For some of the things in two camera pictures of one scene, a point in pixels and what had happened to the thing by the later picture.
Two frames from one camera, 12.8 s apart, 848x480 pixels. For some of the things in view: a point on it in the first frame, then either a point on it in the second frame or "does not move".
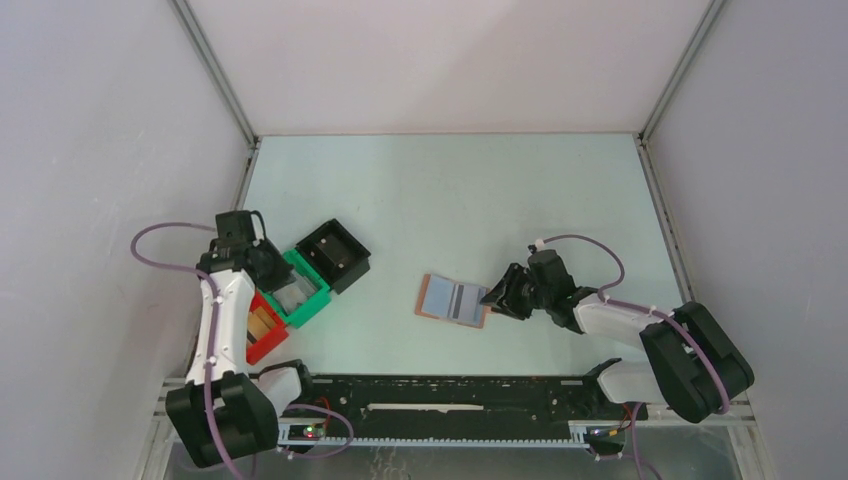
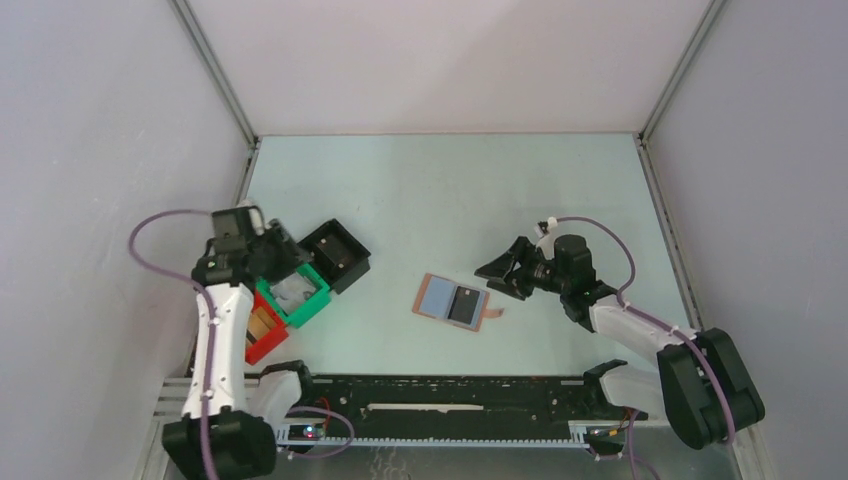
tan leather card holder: x=452 y=301 does not move
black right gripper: x=508 y=303 -> x=512 y=283
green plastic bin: x=316 y=303 does not move
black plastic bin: x=337 y=253 does not move
